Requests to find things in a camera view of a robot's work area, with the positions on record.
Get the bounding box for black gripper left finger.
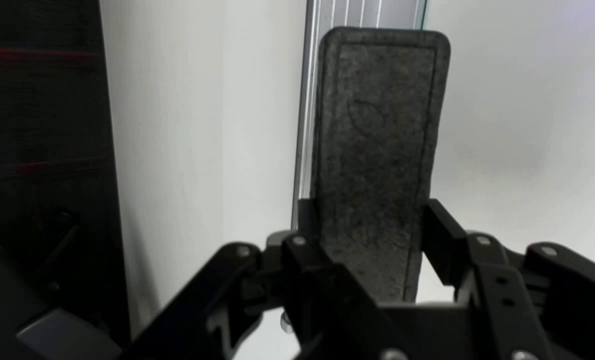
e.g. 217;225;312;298
118;197;421;360

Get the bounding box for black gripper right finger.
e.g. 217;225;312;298
418;199;595;360

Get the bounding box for black whiteboard eraser duster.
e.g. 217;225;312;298
308;24;455;306

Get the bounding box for large white whiteboard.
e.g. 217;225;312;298
99;0;595;360

